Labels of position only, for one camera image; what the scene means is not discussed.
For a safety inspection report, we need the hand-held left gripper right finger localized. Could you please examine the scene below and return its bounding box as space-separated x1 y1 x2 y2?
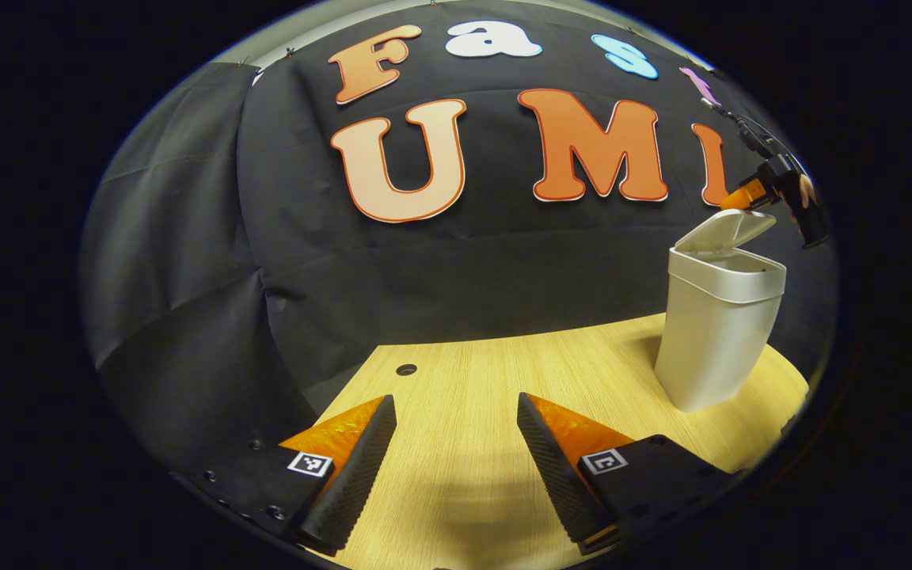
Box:
516 392 746 555

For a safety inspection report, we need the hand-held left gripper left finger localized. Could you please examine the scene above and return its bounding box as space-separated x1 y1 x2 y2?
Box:
179 394 398 558

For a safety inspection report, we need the white desktop garbage bin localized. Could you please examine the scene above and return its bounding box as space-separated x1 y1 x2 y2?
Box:
654 208 787 413

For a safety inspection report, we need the wooden desktop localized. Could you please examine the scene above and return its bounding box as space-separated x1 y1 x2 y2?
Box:
317 313 811 570

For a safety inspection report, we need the black backdrop cloth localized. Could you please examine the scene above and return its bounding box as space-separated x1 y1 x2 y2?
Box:
80 0 837 476

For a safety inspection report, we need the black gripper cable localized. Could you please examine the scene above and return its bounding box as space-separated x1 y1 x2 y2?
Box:
700 97 777 159

